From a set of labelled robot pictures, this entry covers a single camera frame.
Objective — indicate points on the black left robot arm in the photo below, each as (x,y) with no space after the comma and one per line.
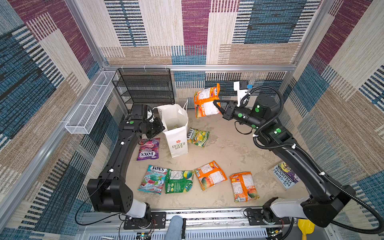
(109,192)

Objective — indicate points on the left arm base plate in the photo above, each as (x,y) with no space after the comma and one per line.
(155,220)

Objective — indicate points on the white wire mesh basket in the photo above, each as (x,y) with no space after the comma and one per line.
(86,114)

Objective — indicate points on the green snack bag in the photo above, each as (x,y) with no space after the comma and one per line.
(178,181)

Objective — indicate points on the black wire shelf rack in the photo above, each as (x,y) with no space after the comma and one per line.
(151,86)

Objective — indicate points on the teal pink Fox's candy bag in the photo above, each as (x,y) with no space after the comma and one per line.
(154,180)

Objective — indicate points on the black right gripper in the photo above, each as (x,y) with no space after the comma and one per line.
(230,107)

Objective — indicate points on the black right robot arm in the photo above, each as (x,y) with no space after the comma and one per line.
(327,197)

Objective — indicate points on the grey cylinder at front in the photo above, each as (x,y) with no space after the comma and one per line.
(175,228)

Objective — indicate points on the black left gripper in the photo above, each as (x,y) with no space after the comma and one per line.
(160,127)

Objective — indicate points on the orange snack bag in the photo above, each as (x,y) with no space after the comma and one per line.
(204,102)
(243,187)
(210,175)

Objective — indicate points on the yellow plastic shovel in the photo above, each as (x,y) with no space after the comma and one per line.
(306,227)

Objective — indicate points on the white paper bag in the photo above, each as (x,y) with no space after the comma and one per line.
(175,120)

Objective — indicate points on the purple Fox's candy bag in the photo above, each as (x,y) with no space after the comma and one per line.
(149,149)

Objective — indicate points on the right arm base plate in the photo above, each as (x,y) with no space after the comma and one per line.
(255,218)

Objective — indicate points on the green-yellow snack bag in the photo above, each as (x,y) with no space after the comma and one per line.
(198,137)

